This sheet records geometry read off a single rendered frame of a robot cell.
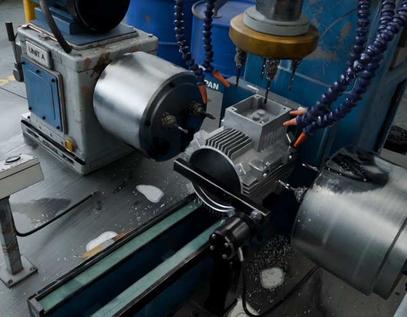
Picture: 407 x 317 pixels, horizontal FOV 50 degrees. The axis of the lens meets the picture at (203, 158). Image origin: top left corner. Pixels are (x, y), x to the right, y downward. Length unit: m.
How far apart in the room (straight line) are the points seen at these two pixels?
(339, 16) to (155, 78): 0.44
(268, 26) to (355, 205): 0.36
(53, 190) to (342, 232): 0.80
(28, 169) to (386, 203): 0.67
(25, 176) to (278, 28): 0.56
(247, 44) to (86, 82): 0.49
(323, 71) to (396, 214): 0.44
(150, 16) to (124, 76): 1.82
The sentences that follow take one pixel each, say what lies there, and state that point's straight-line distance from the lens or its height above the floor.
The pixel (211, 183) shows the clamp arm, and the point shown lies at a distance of 0.93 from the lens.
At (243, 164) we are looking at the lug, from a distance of 0.89.
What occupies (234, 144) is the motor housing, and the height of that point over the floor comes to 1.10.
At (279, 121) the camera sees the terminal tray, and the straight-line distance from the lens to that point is 0.99.
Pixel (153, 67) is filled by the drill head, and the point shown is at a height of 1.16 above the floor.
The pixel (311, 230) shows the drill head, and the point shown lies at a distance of 0.83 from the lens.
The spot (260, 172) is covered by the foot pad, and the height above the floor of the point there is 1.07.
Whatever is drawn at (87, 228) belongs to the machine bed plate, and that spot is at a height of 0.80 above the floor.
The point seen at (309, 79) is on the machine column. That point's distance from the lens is 1.12.
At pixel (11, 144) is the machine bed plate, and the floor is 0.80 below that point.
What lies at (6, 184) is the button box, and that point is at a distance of 0.91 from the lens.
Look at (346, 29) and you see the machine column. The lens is 1.06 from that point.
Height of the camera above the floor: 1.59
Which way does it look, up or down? 34 degrees down
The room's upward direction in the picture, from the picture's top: 7 degrees clockwise
